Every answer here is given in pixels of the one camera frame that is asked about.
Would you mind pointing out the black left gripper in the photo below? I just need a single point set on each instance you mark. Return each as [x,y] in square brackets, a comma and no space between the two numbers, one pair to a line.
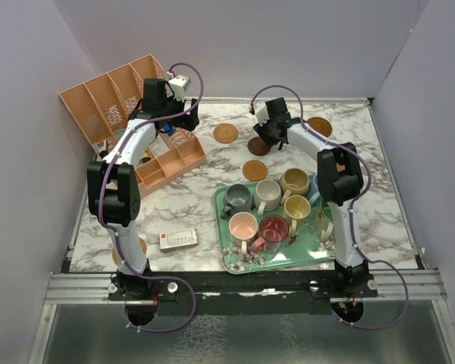
[186,121]

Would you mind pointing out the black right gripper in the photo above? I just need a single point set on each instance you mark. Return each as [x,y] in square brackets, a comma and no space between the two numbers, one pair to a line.
[261,130]

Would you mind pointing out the dark wooden coaster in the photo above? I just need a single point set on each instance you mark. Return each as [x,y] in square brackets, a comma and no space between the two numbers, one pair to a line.
[258,147]

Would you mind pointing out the ringed brown wooden coaster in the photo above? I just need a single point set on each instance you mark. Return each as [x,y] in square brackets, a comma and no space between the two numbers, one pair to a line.
[321,125]

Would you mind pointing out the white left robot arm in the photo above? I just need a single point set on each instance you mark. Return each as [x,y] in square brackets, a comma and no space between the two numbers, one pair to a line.
[113,192]

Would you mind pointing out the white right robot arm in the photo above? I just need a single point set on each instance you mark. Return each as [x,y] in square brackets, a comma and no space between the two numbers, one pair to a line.
[339,175]

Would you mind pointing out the woven coaster near base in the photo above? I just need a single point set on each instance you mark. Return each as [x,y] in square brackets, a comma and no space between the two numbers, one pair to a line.
[142,245]

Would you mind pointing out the tan ceramic mug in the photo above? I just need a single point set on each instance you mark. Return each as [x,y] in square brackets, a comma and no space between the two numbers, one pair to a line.
[294,181]

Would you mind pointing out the orange plastic file organizer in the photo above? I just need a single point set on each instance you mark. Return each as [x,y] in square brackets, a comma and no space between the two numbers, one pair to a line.
[100,107]

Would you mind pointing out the cream ceramic mug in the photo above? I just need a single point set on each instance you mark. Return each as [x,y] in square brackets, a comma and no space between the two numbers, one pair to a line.
[266,196]

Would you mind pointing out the grey ceramic mug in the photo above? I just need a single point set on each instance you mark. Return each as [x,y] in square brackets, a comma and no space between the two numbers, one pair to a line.
[237,198]

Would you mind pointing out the blue ceramic mug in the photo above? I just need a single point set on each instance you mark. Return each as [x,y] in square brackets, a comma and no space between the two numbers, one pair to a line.
[314,195]

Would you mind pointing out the yellow ceramic mug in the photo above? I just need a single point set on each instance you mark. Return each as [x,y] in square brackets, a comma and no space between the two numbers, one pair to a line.
[296,209]

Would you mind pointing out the red ceramic mug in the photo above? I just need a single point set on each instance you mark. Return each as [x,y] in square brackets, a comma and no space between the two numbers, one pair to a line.
[273,235]

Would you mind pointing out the green floral mug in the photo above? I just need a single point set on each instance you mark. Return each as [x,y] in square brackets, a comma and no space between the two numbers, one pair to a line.
[323,221]

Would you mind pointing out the pink ceramic mug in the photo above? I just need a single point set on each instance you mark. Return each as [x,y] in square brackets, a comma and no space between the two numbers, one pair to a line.
[243,228]

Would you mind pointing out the green floral tray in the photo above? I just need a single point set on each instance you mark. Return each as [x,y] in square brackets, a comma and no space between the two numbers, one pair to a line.
[313,243]

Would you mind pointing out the white small card box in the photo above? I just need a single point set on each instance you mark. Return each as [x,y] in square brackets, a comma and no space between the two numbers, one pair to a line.
[178,239]

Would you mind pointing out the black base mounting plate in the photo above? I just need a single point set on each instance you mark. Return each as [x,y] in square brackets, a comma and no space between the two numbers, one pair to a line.
[190,293]

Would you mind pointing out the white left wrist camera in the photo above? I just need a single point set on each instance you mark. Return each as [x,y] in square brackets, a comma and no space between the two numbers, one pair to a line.
[177,86]

